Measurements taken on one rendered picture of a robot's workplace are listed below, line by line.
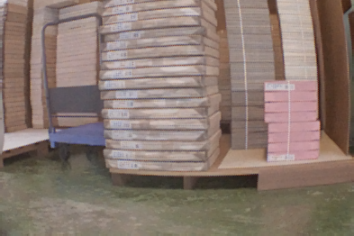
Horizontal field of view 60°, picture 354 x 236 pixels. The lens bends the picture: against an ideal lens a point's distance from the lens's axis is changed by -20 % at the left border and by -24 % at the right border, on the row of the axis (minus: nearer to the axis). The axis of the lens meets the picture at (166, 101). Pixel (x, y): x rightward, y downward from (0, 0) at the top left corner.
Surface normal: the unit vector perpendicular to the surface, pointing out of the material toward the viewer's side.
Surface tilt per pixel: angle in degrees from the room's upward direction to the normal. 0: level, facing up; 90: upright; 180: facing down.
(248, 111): 90
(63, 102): 99
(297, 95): 90
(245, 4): 90
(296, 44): 90
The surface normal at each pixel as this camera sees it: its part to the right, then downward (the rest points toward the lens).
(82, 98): -0.26, 0.22
